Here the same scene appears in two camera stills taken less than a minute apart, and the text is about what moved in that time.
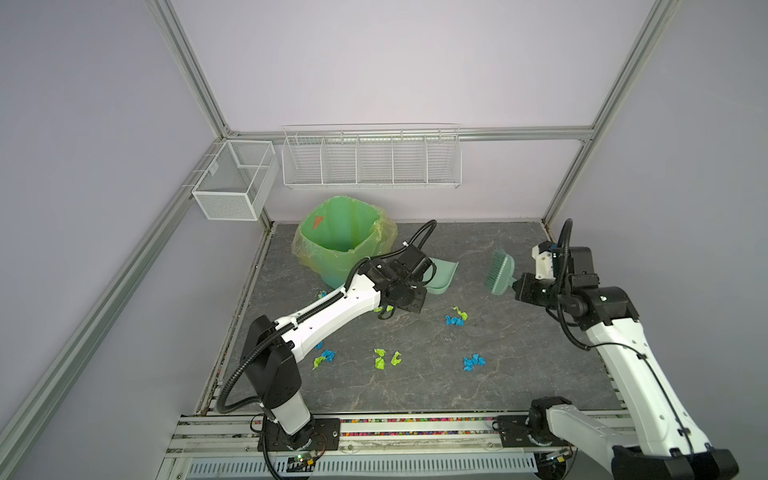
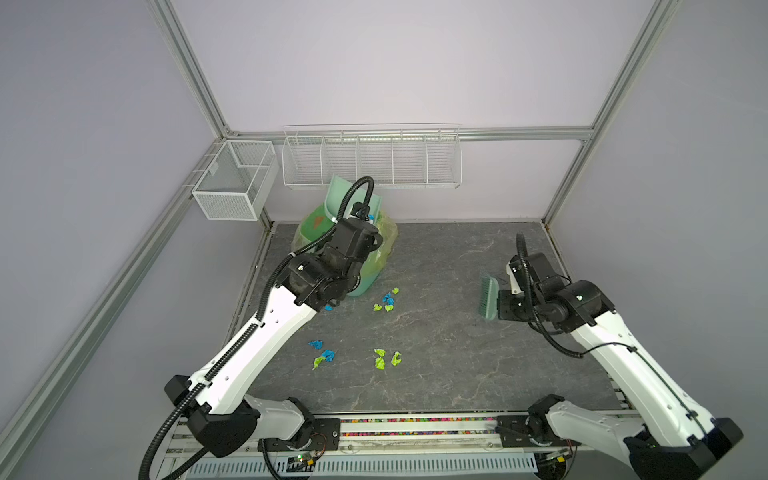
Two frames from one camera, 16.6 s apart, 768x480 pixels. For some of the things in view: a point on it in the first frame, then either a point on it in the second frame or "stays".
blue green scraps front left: (327, 354) stays
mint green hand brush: (499, 272) → (488, 297)
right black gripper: (524, 288) → (503, 305)
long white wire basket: (371, 156) stays
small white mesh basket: (239, 181) stays
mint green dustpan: (445, 272) → (335, 191)
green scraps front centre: (380, 362) stays
